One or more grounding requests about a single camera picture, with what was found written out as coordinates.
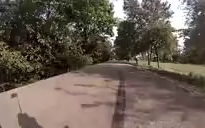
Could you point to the brown paved path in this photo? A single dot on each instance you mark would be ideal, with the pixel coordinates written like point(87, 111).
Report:
point(100, 96)

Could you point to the tall dark tree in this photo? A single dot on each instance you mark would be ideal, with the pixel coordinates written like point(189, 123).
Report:
point(126, 40)

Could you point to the small leafy tree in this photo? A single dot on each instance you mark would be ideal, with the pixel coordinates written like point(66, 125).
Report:
point(157, 56)
point(149, 55)

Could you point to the wood of trees and bushes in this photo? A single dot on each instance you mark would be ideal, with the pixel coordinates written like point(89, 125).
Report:
point(46, 40)

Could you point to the grass field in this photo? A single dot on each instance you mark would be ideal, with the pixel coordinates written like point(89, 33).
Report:
point(190, 70)

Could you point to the row of distant trees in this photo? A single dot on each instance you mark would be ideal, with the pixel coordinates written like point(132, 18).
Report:
point(200, 40)

